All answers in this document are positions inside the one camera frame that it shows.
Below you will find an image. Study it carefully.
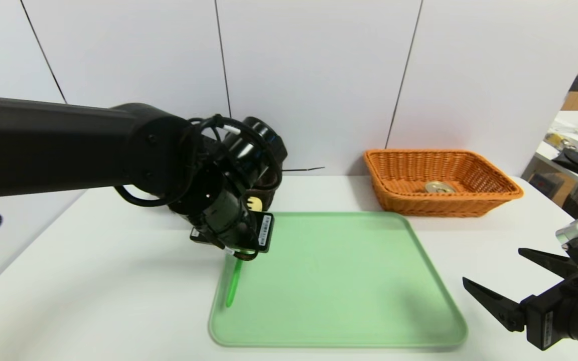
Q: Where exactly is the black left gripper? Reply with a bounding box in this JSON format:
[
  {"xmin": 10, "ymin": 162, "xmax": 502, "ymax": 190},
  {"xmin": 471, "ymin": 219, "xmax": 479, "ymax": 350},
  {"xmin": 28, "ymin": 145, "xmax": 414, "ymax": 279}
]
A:
[{"xmin": 189, "ymin": 188, "xmax": 275, "ymax": 253}]

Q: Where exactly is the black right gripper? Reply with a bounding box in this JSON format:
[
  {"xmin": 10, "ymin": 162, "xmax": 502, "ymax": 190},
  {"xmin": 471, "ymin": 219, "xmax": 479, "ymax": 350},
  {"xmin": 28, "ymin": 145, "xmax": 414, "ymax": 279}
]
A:
[{"xmin": 462, "ymin": 247, "xmax": 578, "ymax": 359}]

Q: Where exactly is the yellow pasta spoon green handle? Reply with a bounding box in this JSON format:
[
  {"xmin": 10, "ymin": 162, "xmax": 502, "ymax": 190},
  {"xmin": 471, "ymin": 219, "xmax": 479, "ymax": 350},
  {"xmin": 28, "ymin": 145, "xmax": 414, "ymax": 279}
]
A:
[{"xmin": 225, "ymin": 196, "xmax": 264, "ymax": 308}]

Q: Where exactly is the small tin can pull tab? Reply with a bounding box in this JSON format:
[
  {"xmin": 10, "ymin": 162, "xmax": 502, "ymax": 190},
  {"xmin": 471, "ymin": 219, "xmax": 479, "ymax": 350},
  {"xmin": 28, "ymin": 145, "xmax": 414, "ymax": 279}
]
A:
[{"xmin": 423, "ymin": 180, "xmax": 456, "ymax": 194}]

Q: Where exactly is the orange wicker basket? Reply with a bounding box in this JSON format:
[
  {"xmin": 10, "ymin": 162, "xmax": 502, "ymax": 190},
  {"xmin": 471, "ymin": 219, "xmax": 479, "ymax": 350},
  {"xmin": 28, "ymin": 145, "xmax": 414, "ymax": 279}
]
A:
[{"xmin": 363, "ymin": 149, "xmax": 524, "ymax": 217}]

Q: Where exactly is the brown box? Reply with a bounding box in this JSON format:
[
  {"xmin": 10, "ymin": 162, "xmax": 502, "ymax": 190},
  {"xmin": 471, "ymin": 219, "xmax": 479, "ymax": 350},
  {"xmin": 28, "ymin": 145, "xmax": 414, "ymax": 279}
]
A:
[{"xmin": 520, "ymin": 159, "xmax": 576, "ymax": 209}]

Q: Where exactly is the light green plastic tray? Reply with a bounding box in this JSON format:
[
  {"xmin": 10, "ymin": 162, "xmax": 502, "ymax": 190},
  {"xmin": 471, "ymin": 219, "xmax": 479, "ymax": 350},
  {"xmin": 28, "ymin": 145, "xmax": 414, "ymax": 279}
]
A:
[{"xmin": 208, "ymin": 211, "xmax": 468, "ymax": 347}]

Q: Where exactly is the white background table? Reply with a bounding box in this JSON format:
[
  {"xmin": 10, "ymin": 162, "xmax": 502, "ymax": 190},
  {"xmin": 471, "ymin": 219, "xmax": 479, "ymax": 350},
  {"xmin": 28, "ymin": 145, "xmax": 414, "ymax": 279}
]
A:
[{"xmin": 532, "ymin": 111, "xmax": 578, "ymax": 197}]

